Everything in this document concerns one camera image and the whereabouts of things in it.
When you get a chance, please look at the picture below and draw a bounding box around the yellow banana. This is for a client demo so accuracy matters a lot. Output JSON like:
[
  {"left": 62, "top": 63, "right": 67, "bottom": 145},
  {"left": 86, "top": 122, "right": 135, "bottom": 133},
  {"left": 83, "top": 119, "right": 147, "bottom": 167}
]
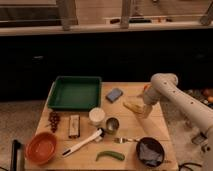
[{"left": 123, "top": 102, "right": 143, "bottom": 114}]

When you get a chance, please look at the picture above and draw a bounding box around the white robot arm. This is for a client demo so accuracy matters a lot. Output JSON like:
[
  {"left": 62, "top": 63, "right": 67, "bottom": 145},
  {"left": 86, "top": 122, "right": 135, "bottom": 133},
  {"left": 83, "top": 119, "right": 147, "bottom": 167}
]
[{"left": 142, "top": 73, "right": 213, "bottom": 171}]

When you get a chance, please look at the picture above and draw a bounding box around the green plastic tray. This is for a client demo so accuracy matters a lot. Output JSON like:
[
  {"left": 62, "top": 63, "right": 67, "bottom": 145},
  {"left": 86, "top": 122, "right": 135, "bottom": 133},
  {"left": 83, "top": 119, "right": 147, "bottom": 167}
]
[{"left": 47, "top": 76, "right": 102, "bottom": 111}]

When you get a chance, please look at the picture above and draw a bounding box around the small metal cup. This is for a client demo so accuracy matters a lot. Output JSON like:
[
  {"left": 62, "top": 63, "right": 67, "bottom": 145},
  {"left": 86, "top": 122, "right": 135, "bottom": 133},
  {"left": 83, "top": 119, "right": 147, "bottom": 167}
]
[{"left": 106, "top": 117, "right": 120, "bottom": 134}]

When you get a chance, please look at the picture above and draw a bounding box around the metal fork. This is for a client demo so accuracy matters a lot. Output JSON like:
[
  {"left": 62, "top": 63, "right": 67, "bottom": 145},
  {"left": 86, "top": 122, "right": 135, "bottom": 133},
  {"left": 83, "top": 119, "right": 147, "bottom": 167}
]
[{"left": 114, "top": 137, "right": 140, "bottom": 144}]

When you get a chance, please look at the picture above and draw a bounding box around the dark bowl with cloth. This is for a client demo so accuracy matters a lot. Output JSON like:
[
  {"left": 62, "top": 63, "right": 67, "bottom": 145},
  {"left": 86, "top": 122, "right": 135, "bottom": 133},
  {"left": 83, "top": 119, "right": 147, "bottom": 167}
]
[{"left": 136, "top": 137, "right": 165, "bottom": 168}]

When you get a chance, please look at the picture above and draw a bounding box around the white cup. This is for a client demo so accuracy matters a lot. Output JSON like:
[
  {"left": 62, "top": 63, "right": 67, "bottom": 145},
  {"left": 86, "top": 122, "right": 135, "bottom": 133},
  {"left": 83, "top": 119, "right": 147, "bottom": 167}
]
[{"left": 89, "top": 107, "right": 105, "bottom": 126}]

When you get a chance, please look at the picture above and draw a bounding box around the green chili pepper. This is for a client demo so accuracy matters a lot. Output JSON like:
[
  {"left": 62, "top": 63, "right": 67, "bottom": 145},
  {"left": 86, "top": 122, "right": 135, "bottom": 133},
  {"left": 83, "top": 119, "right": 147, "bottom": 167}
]
[{"left": 96, "top": 151, "right": 125, "bottom": 161}]

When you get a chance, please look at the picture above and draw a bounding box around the wooden brush block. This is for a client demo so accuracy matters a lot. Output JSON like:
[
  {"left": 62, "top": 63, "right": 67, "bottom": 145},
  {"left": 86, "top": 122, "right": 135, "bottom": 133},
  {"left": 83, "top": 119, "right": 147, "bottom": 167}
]
[{"left": 68, "top": 115, "right": 80, "bottom": 138}]

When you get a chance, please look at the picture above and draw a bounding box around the bunch of dark grapes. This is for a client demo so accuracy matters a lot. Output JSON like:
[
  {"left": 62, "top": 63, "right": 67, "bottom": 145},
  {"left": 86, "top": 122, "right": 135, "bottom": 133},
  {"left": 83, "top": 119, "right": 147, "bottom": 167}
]
[{"left": 48, "top": 111, "right": 60, "bottom": 133}]

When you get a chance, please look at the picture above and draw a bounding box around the orange bowl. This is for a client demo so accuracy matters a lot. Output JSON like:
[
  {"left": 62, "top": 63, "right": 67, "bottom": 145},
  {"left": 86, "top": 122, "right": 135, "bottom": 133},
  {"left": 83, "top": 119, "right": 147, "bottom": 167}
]
[{"left": 25, "top": 132, "right": 57, "bottom": 165}]

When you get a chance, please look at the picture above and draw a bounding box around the white handled kitchen tool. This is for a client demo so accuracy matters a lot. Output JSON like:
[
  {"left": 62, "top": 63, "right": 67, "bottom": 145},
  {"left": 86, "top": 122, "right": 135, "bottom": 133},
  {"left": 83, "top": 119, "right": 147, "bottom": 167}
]
[{"left": 62, "top": 128, "right": 104, "bottom": 157}]

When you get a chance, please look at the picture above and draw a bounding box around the black chair frame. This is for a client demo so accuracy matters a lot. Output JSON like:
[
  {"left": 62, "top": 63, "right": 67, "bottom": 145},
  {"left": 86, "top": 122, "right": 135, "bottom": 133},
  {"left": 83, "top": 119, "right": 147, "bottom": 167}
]
[{"left": 10, "top": 140, "right": 24, "bottom": 171}]

